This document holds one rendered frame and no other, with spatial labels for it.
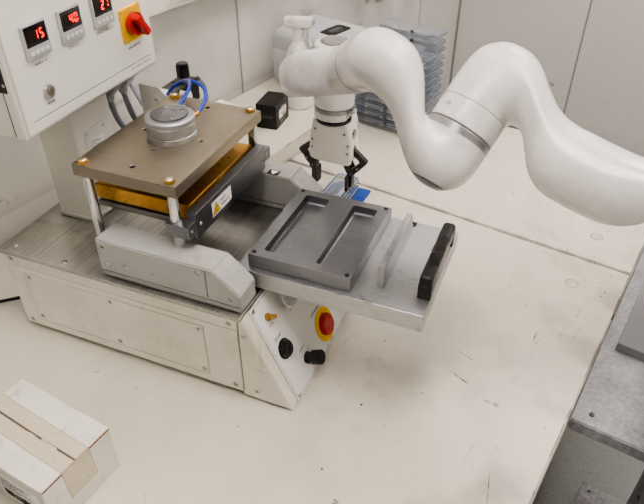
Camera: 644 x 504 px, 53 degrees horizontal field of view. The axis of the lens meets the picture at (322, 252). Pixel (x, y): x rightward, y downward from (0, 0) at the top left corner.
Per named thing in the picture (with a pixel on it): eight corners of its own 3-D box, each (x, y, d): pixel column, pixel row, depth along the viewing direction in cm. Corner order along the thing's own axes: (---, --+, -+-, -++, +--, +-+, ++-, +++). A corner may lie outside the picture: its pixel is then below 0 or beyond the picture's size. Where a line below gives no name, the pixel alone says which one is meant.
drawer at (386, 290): (237, 286, 101) (233, 246, 96) (294, 212, 117) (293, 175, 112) (421, 336, 92) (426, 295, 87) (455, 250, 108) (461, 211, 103)
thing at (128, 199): (99, 204, 103) (86, 151, 98) (175, 143, 120) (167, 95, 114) (193, 228, 98) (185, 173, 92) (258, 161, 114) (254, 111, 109)
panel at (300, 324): (297, 401, 105) (247, 312, 97) (359, 289, 127) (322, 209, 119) (308, 401, 104) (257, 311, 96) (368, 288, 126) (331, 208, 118)
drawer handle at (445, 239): (416, 298, 93) (418, 276, 90) (441, 240, 104) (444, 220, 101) (430, 301, 92) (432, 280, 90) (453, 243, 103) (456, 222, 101)
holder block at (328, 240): (248, 266, 99) (247, 252, 97) (300, 200, 113) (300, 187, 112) (349, 292, 94) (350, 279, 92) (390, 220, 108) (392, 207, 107)
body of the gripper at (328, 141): (363, 110, 136) (361, 156, 143) (319, 101, 140) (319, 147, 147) (349, 124, 131) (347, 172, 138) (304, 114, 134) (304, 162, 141)
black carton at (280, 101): (256, 127, 174) (254, 103, 170) (269, 113, 181) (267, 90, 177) (277, 130, 173) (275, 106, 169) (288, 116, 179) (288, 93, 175)
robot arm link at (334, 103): (313, 113, 130) (358, 110, 131) (313, 48, 122) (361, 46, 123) (307, 96, 137) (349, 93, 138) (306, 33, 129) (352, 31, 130)
